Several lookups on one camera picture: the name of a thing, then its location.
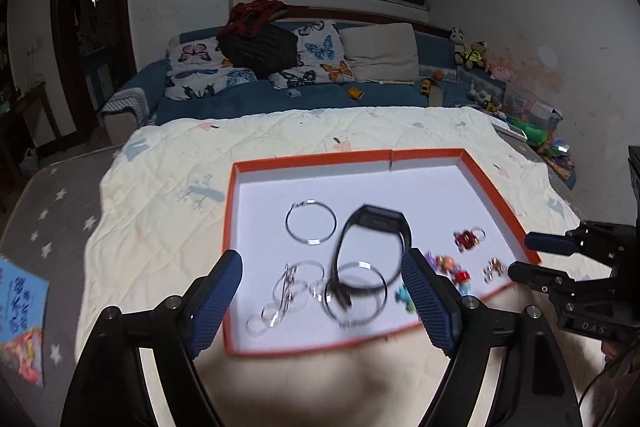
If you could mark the small grey box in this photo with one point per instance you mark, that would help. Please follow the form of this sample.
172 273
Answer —
293 94

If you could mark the white plastic bag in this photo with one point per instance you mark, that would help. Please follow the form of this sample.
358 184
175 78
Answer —
29 161

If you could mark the black quilted bag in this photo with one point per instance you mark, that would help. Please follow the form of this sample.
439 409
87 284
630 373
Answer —
262 49

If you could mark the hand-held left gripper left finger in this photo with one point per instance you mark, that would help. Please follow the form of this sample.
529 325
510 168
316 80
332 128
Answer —
215 307

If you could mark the beige pillow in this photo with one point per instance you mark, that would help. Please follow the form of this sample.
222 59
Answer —
382 52

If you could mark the orange shallow box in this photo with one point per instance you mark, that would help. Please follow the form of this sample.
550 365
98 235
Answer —
425 187

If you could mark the silver hoop bangle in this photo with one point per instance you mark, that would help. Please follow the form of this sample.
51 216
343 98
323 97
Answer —
326 297
287 223

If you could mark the checked throw blanket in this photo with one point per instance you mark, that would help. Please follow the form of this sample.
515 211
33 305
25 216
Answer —
125 104

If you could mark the black smartwatch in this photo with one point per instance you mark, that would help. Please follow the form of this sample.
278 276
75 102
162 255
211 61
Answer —
380 219

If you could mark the small wooden table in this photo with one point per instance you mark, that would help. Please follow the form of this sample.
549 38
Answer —
30 117

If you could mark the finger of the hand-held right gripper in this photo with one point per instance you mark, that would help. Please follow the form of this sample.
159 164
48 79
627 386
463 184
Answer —
535 276
547 243

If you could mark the small brown charm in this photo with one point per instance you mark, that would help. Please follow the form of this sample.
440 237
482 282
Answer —
494 268

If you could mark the colourful picture book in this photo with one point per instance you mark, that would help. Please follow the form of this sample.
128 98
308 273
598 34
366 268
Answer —
22 322

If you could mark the person's right forearm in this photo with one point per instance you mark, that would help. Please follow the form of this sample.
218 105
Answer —
622 387

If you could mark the red cloth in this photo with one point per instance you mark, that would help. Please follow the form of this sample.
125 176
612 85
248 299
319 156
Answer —
250 14

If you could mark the butterfly-print pillow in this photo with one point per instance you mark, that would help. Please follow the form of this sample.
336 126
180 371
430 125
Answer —
320 57
200 77

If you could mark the yellow toy car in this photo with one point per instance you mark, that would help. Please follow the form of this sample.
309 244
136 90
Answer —
356 93

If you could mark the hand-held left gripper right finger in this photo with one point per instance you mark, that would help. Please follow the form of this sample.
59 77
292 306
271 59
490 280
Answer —
427 307

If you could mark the yellow toy truck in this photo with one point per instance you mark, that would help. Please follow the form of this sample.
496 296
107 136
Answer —
426 86

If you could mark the white flat board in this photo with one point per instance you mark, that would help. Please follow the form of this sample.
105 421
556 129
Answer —
510 129

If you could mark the white quilt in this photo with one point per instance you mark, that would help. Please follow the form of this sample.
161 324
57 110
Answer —
165 167

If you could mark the grey star-print sheet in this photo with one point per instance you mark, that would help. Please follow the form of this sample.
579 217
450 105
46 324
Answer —
50 217

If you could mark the red charm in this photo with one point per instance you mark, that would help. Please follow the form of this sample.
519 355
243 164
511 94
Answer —
465 239

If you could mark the pink plush toy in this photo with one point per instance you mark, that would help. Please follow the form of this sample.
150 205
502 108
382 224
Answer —
500 73

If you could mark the plush bear with yellow vest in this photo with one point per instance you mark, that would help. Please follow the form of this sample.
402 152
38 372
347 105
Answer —
472 55

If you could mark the blue sofa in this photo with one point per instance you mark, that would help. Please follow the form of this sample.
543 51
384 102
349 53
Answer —
300 104

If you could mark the panda plush toy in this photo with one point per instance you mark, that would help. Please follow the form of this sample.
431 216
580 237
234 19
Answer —
456 36

